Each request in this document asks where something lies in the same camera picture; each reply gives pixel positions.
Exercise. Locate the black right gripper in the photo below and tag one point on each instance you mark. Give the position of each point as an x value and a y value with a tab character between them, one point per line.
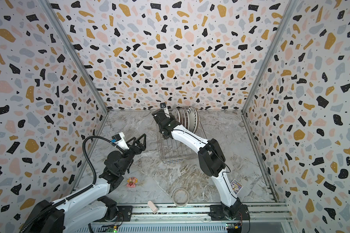
159	116

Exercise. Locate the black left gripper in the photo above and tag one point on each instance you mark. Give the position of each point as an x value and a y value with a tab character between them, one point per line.
136	151

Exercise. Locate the white striped plate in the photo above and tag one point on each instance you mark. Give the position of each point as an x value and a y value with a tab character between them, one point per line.
194	119

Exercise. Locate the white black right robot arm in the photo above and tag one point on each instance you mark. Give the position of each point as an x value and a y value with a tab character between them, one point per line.
211	160

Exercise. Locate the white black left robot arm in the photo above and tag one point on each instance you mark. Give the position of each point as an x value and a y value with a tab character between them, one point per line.
90	203

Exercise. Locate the white plate back outer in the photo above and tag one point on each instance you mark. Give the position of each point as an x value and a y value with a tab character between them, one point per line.
182	116

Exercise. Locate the pink toy figure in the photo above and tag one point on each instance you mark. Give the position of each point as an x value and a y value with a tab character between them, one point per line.
131	182

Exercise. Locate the pink eraser block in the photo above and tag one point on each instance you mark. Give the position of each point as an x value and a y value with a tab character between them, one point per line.
153	207

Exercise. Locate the colourful card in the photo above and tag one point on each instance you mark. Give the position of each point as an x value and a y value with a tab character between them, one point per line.
236	186

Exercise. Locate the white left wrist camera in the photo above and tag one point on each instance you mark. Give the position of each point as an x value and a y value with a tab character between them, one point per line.
119	142

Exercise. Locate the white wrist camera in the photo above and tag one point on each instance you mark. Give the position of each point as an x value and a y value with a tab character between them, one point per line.
119	142
164	107

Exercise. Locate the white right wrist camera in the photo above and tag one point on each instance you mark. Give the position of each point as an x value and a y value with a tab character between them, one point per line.
164	107

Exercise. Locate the stainless wire dish rack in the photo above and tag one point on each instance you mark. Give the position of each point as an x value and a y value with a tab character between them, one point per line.
172	151

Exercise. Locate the aluminium corner post left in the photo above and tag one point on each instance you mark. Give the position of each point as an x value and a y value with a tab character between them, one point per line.
51	15

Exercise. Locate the aluminium corner post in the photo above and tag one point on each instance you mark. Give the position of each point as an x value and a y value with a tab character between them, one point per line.
51	15
271	50

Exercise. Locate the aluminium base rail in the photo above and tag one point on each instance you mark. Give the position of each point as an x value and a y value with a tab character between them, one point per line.
169	218

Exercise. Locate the aluminium corner post right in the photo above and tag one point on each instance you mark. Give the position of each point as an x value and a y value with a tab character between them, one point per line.
271	50

